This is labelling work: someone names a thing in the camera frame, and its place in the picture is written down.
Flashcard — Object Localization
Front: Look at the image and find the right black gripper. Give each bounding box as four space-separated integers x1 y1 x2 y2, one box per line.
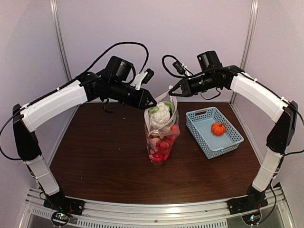
169 71 221 97

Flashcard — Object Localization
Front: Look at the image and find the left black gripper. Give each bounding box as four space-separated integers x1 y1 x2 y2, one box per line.
108 79 157 109

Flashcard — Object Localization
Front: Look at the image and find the toy cabbage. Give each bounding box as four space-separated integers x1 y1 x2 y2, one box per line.
148 101 174 130

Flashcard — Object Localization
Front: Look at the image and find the clear polka dot zip bag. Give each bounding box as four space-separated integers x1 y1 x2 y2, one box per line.
144 91 179 156

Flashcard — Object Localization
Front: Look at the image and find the orange toy carrot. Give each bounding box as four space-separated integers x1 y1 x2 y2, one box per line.
167 124 180 141

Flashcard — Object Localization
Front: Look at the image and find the orange toy pumpkin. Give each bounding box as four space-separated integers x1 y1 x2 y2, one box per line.
211 122 226 136

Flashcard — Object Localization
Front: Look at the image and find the red toy bell pepper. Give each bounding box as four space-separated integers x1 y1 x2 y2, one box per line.
149 153 169 164

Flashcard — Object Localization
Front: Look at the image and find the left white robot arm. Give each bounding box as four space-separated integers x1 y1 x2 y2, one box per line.
13 56 156 211

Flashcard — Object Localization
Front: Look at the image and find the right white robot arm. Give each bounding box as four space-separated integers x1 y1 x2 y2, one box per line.
169 51 299 210

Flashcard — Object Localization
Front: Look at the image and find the blue plastic basket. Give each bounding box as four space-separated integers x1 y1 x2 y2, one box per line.
186 107 244 159

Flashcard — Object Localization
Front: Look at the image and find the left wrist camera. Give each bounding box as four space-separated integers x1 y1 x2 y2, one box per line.
130 68 154 90

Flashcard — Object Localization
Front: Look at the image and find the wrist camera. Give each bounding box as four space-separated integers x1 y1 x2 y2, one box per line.
172 61 193 77
130 68 154 90

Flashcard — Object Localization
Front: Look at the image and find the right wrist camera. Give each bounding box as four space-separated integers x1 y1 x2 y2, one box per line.
172 61 193 77

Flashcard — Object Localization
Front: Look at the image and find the right black cable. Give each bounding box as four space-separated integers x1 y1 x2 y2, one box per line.
161 55 238 100

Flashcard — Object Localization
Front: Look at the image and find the black cable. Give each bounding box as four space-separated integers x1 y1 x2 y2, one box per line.
161 55 238 100
0 42 150 160

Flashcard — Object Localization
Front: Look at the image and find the left black cable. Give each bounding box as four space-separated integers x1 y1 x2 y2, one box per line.
0 42 150 160

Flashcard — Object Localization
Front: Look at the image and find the right aluminium frame post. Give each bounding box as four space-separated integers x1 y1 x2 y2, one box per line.
229 0 259 104

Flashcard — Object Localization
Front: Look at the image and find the aluminium frame post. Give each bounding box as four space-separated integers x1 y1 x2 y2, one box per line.
229 0 259 104
49 0 72 82

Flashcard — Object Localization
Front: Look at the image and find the aluminium front rail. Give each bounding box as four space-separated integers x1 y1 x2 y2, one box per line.
17 187 295 228

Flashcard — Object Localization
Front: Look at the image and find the left aluminium frame post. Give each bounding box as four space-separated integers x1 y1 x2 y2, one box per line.
49 0 72 82

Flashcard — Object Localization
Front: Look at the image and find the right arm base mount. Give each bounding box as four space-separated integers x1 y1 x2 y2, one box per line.
227 196 268 226

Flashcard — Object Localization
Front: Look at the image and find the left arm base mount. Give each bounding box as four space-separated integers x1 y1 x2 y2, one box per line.
41 188 85 227

